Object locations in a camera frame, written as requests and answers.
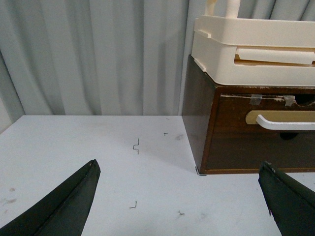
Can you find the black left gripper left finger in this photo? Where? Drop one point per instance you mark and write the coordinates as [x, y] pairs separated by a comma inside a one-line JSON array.
[[64, 211]]

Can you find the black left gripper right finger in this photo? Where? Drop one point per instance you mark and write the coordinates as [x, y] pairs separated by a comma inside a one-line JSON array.
[[291, 204]]

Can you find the lower wooden drawer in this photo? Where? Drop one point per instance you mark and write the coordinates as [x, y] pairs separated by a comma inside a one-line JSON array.
[[245, 151]]

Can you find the wooden drawer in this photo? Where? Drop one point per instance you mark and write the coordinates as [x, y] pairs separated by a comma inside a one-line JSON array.
[[236, 114], [245, 151]]

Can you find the dark brown wooden drawer cabinet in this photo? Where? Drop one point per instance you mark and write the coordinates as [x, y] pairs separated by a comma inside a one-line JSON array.
[[201, 103]]

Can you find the upper wooden drawer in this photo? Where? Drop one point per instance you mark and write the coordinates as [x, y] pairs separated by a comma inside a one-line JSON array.
[[236, 114]]

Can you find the cream plastic drawer insert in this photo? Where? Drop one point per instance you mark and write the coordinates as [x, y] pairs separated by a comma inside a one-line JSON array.
[[257, 56]]

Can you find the clear tape piece right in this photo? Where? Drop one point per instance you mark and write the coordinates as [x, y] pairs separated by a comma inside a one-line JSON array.
[[289, 100]]

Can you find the clear tape piece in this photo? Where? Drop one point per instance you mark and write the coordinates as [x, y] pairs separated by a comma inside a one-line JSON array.
[[255, 99], [289, 100]]

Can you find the clear tape piece left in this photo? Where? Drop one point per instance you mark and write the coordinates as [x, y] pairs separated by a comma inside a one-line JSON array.
[[255, 99]]

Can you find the grey curtain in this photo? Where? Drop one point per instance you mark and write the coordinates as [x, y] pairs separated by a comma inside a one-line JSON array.
[[94, 57]]

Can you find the cream plastic tray organizer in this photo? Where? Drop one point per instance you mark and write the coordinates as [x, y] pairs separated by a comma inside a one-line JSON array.
[[216, 40]]

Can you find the white drawer handle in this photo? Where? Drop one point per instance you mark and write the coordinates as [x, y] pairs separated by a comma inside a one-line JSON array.
[[286, 126]]

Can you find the cream plastic post right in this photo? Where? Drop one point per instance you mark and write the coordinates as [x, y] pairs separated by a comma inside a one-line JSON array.
[[232, 9]]

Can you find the cream plastic post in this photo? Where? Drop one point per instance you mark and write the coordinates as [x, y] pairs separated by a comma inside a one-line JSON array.
[[232, 9], [210, 7]]

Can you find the cream plastic post left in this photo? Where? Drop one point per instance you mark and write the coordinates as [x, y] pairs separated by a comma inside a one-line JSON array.
[[210, 7]]

